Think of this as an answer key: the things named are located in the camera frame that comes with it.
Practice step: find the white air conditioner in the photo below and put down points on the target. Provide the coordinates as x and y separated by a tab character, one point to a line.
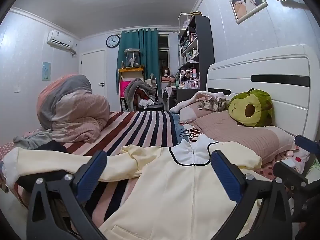
60	40

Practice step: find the wig head stand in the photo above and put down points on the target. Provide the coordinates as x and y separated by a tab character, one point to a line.
166	71

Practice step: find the small blue wall poster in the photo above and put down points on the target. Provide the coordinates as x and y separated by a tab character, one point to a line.
46	71

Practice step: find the round wall clock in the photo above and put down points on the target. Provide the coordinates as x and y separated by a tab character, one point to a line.
113	41

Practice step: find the white bed headboard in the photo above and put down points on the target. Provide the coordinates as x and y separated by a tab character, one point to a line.
275	62

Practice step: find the white door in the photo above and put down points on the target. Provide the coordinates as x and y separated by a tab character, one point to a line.
92	72

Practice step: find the glass display case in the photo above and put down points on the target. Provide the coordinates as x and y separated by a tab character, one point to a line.
132	57

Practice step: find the rolled pink grey duvet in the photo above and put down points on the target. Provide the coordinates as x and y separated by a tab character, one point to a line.
75	110

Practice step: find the dark bookshelf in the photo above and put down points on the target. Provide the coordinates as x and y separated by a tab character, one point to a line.
206	45

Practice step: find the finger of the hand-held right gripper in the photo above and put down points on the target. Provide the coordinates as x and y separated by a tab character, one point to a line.
287	171
306	142

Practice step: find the window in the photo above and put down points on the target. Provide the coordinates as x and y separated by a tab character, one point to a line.
163	52

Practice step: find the grey cloth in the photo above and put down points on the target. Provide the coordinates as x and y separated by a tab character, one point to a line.
32	138

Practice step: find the striped blanket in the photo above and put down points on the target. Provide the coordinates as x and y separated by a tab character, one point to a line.
140	127

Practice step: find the framed wall picture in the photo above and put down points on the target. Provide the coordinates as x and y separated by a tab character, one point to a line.
247	1

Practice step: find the yellow shelf rack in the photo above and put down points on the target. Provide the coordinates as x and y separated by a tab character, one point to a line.
131	69

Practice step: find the pile of clothes on chair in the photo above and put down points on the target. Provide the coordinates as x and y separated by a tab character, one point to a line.
140	90

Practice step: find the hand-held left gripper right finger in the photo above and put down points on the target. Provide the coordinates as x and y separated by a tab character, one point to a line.
225	177

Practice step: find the green avocado plush toy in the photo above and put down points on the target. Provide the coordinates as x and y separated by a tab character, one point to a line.
257	106

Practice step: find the pink polka dot bedsheet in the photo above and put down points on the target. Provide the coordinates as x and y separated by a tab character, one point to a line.
265	171

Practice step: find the teal curtain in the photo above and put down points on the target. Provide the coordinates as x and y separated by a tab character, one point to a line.
140	42

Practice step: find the small pink round object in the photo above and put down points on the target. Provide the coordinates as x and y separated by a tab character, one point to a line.
290	153

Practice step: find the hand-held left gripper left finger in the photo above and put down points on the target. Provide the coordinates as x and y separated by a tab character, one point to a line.
93	171

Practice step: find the white fluffy blanket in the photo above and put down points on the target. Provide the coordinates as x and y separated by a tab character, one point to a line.
180	106

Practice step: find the dark desk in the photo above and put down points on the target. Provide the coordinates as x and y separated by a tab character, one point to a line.
183	93

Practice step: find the wall light switch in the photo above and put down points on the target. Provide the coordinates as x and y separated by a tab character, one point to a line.
17	89

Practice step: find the cream jacket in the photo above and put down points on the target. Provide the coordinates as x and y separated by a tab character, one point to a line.
162	192

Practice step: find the pink ribbed pillow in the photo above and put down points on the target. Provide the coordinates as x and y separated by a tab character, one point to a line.
232	135

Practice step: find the beige patterned cloth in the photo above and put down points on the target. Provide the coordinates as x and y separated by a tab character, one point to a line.
215	103

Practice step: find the black stool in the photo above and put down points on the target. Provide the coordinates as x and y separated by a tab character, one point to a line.
155	107

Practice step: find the dark cloth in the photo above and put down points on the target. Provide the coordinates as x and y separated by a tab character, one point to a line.
53	146

